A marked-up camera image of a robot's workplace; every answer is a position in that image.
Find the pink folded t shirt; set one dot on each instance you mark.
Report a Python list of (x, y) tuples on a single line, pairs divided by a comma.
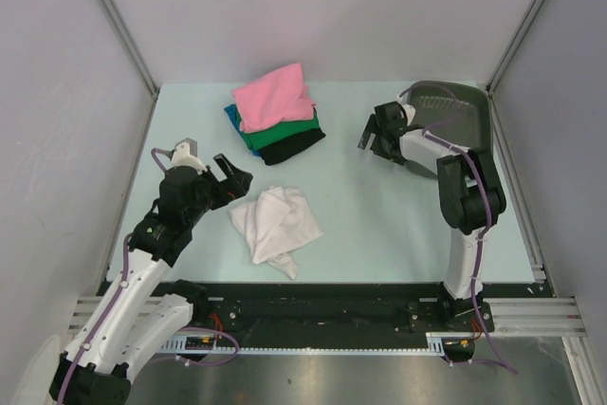
[(278, 96)]

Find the blue folded t shirt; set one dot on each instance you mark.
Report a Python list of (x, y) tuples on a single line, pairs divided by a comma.
[(234, 118)]

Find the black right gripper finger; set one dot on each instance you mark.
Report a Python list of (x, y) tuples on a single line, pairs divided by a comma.
[(369, 134), (384, 146)]

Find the dark green plastic bin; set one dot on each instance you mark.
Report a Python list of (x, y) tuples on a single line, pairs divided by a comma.
[(453, 118)]

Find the black folded t shirt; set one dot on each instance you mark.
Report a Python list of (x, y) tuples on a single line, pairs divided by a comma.
[(286, 148)]

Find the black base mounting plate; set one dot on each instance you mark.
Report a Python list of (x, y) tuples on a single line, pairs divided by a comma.
[(339, 317)]

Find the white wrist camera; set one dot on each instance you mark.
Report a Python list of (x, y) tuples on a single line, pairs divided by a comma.
[(408, 112), (185, 154)]

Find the aluminium front frame rail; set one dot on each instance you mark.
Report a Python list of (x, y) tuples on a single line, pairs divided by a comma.
[(513, 317)]

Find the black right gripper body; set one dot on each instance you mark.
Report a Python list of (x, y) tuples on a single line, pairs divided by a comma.
[(381, 129)]

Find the left aluminium frame post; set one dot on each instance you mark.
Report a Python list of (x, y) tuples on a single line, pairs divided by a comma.
[(115, 19)]

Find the white t shirt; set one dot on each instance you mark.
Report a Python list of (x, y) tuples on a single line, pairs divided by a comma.
[(275, 225)]

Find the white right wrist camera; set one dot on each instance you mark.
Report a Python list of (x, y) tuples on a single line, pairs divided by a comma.
[(408, 112)]

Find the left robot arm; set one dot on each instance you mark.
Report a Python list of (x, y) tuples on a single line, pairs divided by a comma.
[(103, 360)]

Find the right aluminium frame post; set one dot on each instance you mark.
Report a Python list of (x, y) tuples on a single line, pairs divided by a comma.
[(530, 16)]

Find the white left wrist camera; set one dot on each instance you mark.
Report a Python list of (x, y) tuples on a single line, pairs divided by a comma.
[(185, 154)]

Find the white slotted cable duct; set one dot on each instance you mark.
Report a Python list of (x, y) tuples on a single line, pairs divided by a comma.
[(432, 345)]

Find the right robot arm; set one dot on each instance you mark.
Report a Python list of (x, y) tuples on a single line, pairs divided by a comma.
[(471, 195)]

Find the green folded t shirt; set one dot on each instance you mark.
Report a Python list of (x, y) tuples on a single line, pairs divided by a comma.
[(261, 139)]

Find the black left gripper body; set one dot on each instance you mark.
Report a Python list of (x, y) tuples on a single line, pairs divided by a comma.
[(209, 189)]

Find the aluminium frame post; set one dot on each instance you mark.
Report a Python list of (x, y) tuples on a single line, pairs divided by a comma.
[(530, 16), (115, 19)]

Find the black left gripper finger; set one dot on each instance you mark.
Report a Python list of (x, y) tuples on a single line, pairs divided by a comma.
[(236, 180), (225, 195)]

